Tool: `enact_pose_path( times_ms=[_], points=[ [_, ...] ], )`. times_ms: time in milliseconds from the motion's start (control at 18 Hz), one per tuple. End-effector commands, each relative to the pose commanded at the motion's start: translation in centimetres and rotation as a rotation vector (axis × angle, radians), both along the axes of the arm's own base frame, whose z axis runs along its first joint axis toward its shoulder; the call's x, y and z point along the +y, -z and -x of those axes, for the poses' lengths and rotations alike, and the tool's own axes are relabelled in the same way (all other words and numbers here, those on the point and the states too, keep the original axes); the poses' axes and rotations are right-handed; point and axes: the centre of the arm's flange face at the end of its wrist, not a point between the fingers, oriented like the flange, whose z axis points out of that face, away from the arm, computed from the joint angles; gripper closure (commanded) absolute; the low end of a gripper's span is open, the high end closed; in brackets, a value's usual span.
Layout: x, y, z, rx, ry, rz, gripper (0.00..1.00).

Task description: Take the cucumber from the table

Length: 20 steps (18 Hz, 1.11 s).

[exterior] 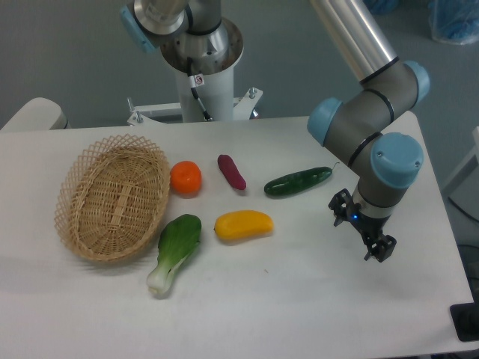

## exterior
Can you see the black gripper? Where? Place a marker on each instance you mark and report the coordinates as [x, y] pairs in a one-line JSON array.
[[367, 219]]

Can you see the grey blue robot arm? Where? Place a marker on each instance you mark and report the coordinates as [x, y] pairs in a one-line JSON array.
[[354, 131]]

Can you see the green cucumber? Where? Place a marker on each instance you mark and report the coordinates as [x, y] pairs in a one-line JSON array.
[[298, 182]]

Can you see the yellow mango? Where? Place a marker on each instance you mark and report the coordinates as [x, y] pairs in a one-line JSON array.
[[243, 224]]

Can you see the black device at edge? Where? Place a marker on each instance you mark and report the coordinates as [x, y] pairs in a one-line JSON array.
[[465, 319]]

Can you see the purple sweet potato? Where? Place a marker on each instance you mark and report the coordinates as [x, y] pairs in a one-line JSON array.
[[231, 173]]

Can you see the green bok choy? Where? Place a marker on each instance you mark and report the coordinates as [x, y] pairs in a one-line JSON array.
[[177, 242]]

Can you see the orange tangerine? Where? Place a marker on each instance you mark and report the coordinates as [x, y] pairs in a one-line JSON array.
[[186, 177]]

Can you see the blue plastic bag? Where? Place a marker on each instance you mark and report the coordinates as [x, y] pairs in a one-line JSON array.
[[454, 22]]

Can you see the woven wicker basket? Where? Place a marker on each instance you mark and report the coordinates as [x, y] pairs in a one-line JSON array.
[[113, 198]]

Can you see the white chair back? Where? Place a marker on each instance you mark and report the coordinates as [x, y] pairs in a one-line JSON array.
[[39, 114]]

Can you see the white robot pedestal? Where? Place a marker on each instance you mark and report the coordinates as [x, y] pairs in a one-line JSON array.
[[203, 67]]

